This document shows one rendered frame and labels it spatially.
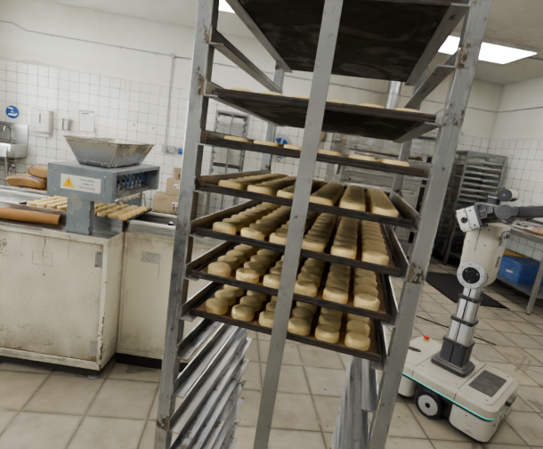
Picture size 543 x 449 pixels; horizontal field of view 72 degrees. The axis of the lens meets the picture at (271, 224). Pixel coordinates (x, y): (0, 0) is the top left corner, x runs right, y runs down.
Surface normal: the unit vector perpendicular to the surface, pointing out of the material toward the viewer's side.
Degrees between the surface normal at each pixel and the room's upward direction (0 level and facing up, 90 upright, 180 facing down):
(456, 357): 90
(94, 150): 109
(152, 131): 90
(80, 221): 90
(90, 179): 90
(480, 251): 101
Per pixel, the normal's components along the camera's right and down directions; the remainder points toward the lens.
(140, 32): 0.08, 0.21
